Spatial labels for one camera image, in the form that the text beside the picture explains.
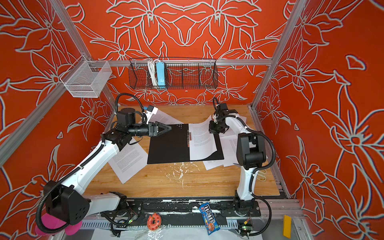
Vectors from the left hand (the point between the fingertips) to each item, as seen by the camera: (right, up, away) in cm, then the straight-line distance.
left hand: (168, 128), depth 69 cm
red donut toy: (-5, -42, 0) cm, 43 cm away
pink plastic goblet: (-46, -38, -9) cm, 60 cm away
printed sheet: (-10, +5, +44) cm, 46 cm away
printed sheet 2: (+23, -23, +20) cm, 38 cm away
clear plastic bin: (-55, +30, +24) cm, 67 cm away
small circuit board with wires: (+36, -46, 0) cm, 59 cm away
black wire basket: (-2, +36, +32) cm, 48 cm away
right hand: (+22, -2, +26) cm, 34 cm away
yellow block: (+57, -47, +1) cm, 73 cm away
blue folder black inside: (-1, -13, +26) cm, 29 cm away
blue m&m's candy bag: (+20, -44, 0) cm, 48 cm away
